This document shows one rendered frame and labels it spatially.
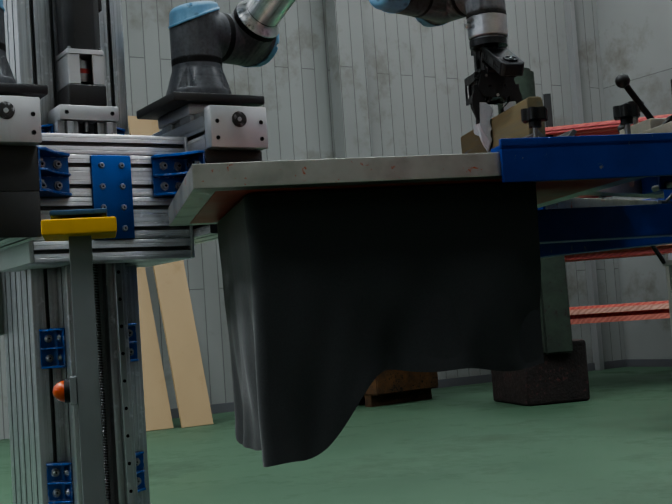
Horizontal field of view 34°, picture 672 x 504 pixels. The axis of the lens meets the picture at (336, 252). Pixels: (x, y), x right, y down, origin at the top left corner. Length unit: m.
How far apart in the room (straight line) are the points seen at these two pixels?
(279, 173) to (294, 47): 8.78
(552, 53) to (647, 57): 0.99
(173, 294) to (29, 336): 6.30
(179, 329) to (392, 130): 3.28
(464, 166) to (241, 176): 0.35
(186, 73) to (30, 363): 0.73
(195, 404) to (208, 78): 6.24
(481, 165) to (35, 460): 1.28
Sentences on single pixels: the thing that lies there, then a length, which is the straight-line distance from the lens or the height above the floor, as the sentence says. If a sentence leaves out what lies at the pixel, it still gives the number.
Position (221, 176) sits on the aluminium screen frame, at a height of 0.97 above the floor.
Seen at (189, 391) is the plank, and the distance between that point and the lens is 8.63.
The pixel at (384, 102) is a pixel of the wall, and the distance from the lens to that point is 10.85.
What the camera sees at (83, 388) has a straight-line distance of 2.04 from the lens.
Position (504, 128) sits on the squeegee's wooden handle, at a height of 1.07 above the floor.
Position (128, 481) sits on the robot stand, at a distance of 2.51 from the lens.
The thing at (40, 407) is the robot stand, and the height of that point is 0.60.
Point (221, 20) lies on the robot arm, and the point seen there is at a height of 1.44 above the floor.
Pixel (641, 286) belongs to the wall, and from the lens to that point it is 12.34.
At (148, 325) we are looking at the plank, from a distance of 8.75.
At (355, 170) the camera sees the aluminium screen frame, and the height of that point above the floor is 0.97.
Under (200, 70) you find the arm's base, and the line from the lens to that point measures 2.54.
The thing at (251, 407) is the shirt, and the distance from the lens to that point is 1.92.
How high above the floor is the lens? 0.75
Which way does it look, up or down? 3 degrees up
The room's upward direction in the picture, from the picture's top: 4 degrees counter-clockwise
